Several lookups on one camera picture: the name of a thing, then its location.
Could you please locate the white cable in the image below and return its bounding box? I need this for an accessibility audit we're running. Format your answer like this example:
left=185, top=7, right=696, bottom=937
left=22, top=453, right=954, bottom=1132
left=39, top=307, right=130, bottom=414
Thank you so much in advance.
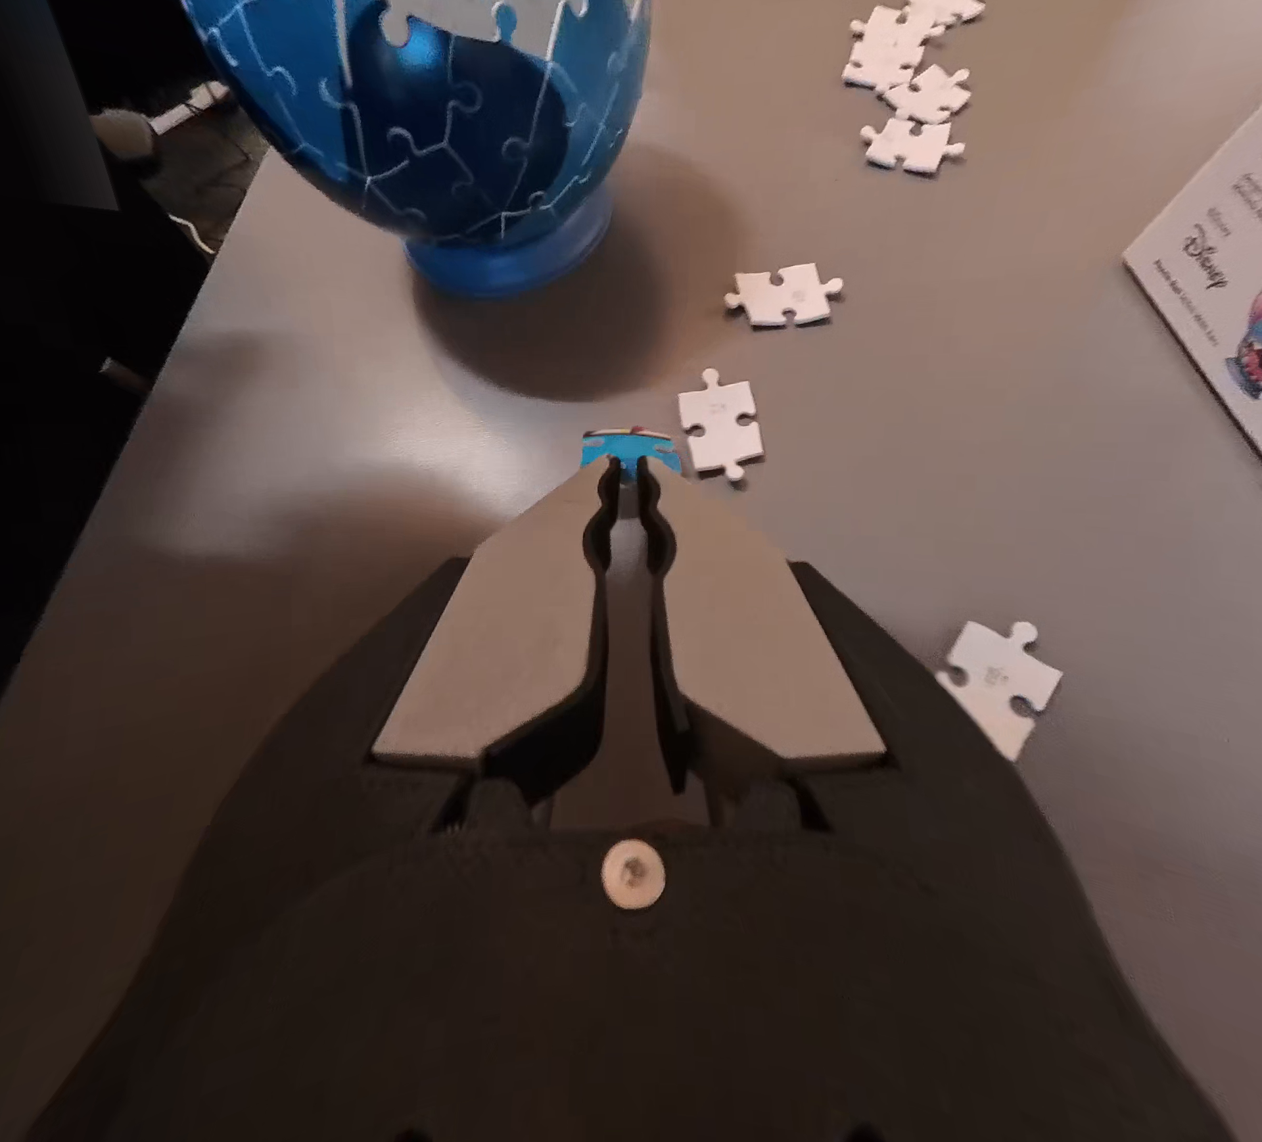
left=147, top=82, right=236, bottom=137

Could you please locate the blue printed puzzle piece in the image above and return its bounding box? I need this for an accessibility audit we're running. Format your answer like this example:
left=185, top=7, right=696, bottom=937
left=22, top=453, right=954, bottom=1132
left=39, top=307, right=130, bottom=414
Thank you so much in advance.
left=579, top=429, right=683, bottom=478

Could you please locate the printed puzzle box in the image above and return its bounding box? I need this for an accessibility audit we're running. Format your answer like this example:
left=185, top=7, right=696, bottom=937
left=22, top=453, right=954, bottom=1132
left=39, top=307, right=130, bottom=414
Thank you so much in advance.
left=1121, top=107, right=1262, bottom=458

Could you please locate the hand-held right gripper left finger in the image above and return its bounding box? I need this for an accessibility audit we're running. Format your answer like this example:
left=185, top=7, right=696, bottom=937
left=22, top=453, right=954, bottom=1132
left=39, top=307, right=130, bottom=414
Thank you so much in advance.
left=369, top=454, right=623, bottom=811

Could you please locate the blue ball stand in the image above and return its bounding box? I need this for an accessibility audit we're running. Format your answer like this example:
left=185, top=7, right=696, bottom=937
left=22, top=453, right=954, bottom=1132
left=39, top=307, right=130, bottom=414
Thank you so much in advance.
left=403, top=181, right=612, bottom=301

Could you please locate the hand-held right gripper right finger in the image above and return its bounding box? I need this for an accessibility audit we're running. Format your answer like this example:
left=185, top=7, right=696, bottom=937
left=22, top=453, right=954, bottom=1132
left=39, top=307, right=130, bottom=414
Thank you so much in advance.
left=635, top=454, right=888, bottom=797

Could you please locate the blue puzzle ball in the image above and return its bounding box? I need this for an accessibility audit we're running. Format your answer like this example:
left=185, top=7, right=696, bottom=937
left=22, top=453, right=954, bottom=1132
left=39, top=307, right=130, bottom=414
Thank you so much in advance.
left=152, top=0, right=666, bottom=248

